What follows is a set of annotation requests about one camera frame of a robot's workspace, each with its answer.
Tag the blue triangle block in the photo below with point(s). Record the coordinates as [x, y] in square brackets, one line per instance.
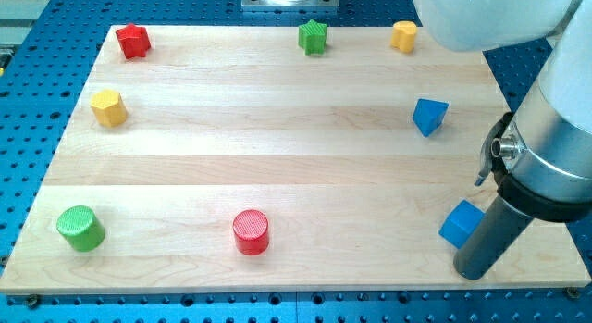
[428, 115]

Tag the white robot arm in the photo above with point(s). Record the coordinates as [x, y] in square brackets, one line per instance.
[540, 154]

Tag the blue cube block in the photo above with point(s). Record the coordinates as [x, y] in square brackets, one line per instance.
[460, 223]

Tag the red cylinder block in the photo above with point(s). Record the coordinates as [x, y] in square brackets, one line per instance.
[251, 232]

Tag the wooden board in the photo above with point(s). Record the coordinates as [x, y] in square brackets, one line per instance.
[227, 119]

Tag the green star block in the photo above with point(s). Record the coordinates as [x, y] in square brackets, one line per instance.
[312, 37]

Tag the yellow heart block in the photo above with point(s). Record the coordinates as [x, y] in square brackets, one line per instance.
[403, 36]

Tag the yellow hexagon block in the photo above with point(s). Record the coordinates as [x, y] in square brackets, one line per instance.
[108, 108]

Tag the red star block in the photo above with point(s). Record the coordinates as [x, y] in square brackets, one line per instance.
[133, 41]

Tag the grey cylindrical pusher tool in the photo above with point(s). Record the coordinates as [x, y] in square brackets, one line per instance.
[501, 225]

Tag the green cylinder block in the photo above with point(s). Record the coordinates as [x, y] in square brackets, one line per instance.
[81, 228]

